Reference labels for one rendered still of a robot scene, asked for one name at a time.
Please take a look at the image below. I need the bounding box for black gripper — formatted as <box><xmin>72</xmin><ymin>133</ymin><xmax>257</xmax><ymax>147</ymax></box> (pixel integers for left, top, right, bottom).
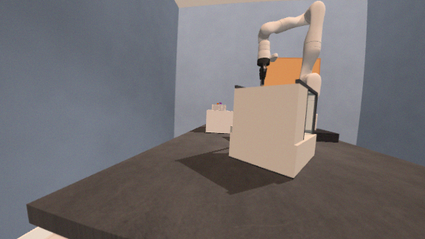
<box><xmin>257</xmin><ymin>58</ymin><xmax>270</xmax><ymax>86</ymax></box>

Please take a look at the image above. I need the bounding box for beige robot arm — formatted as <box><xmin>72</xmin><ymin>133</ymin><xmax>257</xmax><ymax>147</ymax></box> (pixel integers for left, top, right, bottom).
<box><xmin>257</xmin><ymin>1</ymin><xmax>326</xmax><ymax>97</ymax></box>

